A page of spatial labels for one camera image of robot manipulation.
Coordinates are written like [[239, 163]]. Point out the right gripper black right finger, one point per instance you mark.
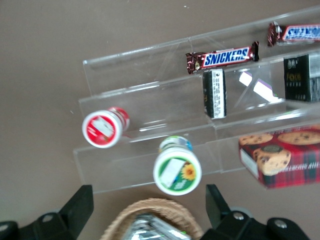
[[237, 227]]

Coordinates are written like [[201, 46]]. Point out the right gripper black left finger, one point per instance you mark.
[[62, 225]]

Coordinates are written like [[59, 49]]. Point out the aluminium foil tray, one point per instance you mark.
[[150, 228]]

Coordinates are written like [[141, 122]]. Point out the red gum canister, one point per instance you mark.
[[100, 128]]

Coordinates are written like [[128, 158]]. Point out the red tartan cookie box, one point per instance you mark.
[[287, 160]]

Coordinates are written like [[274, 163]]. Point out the light wicker basket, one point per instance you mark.
[[155, 203]]

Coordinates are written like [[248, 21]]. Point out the small black box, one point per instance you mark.
[[215, 95], [297, 77]]

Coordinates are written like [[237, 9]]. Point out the white purple paper tag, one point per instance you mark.
[[262, 90]]

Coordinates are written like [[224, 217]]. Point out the clear acrylic tiered stand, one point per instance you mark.
[[150, 100]]

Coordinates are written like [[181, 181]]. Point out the Snickers bar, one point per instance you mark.
[[295, 33], [222, 58]]

